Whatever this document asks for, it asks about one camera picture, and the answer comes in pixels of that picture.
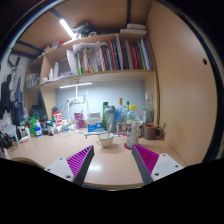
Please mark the green container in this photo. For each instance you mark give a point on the green container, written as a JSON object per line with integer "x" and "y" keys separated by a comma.
{"x": 32, "y": 125}

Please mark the hanging dark clothes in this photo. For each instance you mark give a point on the hanging dark clothes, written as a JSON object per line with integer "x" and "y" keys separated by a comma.
{"x": 8, "y": 96}

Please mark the white bottle with blue cap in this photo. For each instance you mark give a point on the white bottle with blue cap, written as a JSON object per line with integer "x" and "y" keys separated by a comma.
{"x": 38, "y": 130}

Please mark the white and blue carton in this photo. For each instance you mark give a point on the white and blue carton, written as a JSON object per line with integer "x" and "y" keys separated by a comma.
{"x": 95, "y": 123}

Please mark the clear yellow-capped drink bottle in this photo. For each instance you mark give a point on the clear yellow-capped drink bottle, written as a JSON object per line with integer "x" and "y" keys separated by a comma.
{"x": 133, "y": 131}

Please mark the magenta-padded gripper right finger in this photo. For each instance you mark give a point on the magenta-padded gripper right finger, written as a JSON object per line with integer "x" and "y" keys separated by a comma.
{"x": 146, "y": 158}

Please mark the clear glass bottle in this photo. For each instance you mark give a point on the clear glass bottle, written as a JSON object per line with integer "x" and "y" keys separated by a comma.
{"x": 148, "y": 113}

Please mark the red and white can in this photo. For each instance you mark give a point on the red and white can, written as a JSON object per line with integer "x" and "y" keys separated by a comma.
{"x": 57, "y": 117}

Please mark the cream ceramic cup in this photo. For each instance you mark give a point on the cream ceramic cup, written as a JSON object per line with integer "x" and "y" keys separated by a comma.
{"x": 105, "y": 140}

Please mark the wooden shelf unit with books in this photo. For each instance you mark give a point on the wooden shelf unit with books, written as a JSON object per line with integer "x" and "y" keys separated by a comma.
{"x": 106, "y": 60}

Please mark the ceiling light strip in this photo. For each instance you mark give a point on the ceiling light strip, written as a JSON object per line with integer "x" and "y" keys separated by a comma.
{"x": 67, "y": 29}

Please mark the clear bottle with tan cap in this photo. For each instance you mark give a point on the clear bottle with tan cap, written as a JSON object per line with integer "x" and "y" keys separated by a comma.
{"x": 120, "y": 116}

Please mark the flat round red coaster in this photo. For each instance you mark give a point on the flat round red coaster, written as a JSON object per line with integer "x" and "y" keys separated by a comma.
{"x": 126, "y": 146}

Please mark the under-shelf light strip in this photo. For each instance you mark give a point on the under-shelf light strip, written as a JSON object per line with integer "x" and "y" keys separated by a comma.
{"x": 76, "y": 85}

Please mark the spoon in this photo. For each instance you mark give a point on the spoon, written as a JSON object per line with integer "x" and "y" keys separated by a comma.
{"x": 110, "y": 130}

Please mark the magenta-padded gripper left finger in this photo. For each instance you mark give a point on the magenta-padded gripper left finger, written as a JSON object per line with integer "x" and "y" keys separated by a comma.
{"x": 78, "y": 160}

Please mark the pink cup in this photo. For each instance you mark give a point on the pink cup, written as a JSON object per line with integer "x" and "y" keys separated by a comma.
{"x": 79, "y": 120}

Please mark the brown mug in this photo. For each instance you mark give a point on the brown mug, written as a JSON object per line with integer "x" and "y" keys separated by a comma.
{"x": 150, "y": 131}

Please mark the white desk lamp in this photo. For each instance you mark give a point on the white desk lamp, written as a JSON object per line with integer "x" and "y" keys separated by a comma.
{"x": 77, "y": 96}

